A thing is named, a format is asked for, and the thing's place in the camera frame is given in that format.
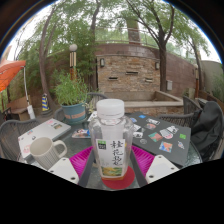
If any silver laptop with stickers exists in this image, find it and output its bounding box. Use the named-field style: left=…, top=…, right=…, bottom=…
left=17, top=118, right=72, bottom=164

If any orange patio umbrella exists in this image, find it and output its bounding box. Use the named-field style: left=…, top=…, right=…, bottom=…
left=0, top=59, right=27, bottom=93

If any yellow and blue striped cone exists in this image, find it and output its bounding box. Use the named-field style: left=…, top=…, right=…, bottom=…
left=41, top=93, right=51, bottom=113

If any wooden bench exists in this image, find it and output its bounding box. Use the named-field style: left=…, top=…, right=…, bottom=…
left=6, top=95, right=33, bottom=122

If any white umbrella pole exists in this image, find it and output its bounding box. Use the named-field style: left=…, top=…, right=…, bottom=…
left=22, top=66, right=36, bottom=120

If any black backpack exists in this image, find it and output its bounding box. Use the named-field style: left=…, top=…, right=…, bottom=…
left=190, top=100, right=224, bottom=161

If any tree with dark forked trunk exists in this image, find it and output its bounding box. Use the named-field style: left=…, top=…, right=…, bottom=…
left=123, top=0, right=208, bottom=93

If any green plant in blue pot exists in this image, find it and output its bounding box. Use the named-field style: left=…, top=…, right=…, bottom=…
left=53, top=71, right=90, bottom=125

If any flat round red coaster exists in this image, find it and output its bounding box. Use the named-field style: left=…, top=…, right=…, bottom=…
left=101, top=165, right=136, bottom=191

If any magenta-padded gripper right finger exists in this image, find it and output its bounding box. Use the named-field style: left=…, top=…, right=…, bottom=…
left=129, top=144, right=180, bottom=188

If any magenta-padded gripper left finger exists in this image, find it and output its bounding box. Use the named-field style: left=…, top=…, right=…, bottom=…
left=48, top=145, right=98, bottom=189

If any white ribbed mug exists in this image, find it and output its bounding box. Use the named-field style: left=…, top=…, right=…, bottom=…
left=29, top=136, right=68, bottom=170

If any tree with curved trunk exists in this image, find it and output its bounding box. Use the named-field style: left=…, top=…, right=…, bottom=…
left=19, top=0, right=101, bottom=113

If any small colourful sticker card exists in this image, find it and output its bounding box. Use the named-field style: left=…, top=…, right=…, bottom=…
left=71, top=128, right=92, bottom=139

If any black laptop with stickers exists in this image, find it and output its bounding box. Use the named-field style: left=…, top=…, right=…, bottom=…
left=128, top=110, right=192, bottom=168

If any clear white-capped drink bottle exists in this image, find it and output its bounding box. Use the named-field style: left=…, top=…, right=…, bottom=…
left=88, top=98, right=134, bottom=182

